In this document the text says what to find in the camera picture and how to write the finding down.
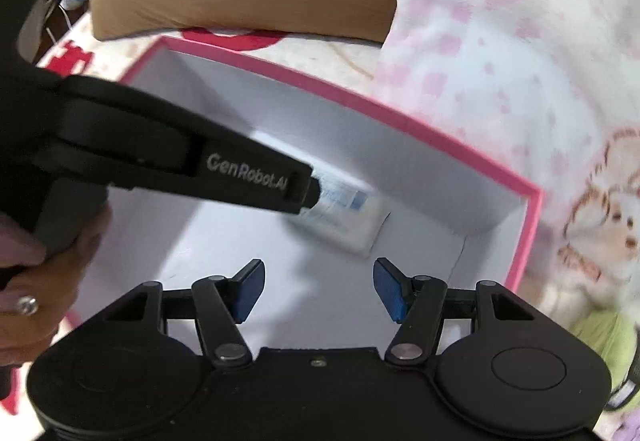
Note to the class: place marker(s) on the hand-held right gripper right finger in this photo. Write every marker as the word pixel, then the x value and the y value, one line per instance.
pixel 390 291

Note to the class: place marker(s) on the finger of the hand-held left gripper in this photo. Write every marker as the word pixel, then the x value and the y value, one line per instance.
pixel 306 193

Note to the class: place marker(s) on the white blue-print packet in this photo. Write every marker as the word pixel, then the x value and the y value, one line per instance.
pixel 350 226

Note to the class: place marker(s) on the pink cardboard box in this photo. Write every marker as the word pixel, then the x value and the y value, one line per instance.
pixel 350 131

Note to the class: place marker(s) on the person's left hand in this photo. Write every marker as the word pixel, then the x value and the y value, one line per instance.
pixel 50 306

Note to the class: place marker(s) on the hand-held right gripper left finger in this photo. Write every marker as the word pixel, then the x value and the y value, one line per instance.
pixel 247 288

